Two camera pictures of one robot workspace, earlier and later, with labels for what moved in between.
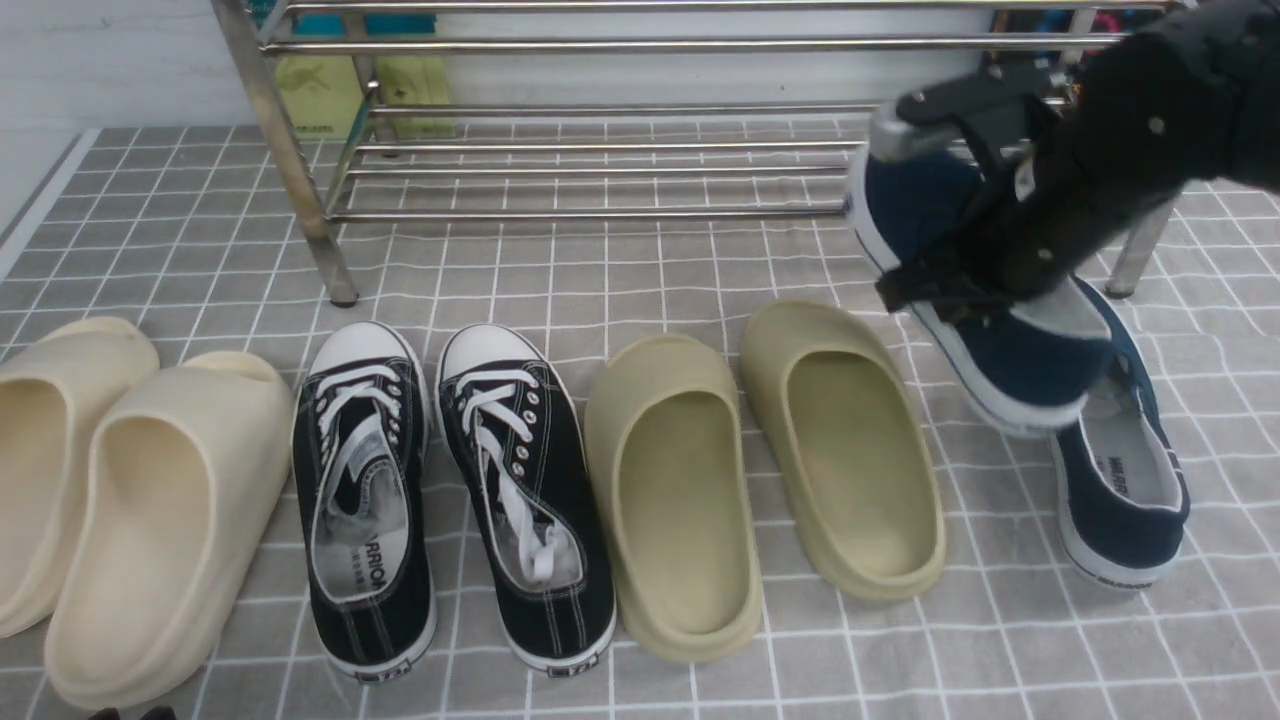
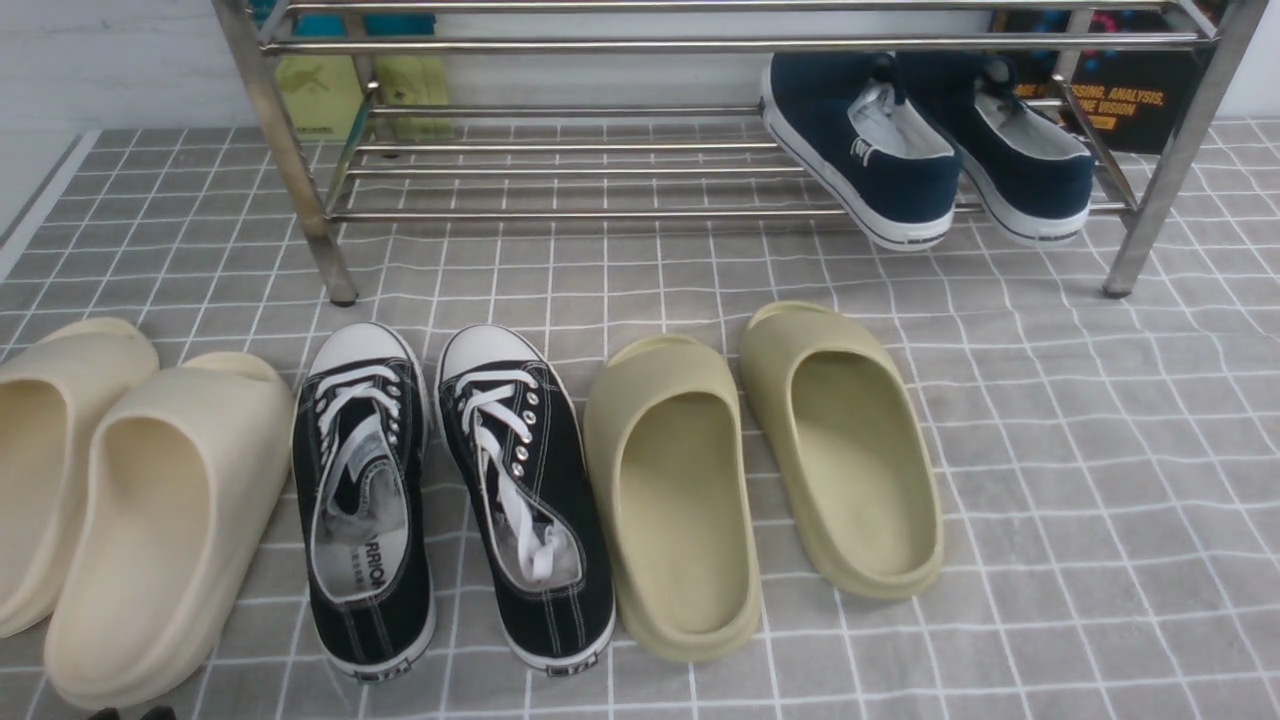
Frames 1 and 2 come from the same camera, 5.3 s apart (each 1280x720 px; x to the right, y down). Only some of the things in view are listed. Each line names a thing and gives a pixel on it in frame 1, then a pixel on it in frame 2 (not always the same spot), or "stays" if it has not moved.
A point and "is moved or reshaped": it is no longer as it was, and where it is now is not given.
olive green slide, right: x=848 y=446 stays
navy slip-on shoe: x=1120 y=491 is moved or reshaped
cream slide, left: x=52 y=390 stays
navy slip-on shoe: x=1037 y=364 to x=839 y=119
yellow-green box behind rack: x=322 y=94 stays
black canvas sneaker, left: x=362 y=512 stays
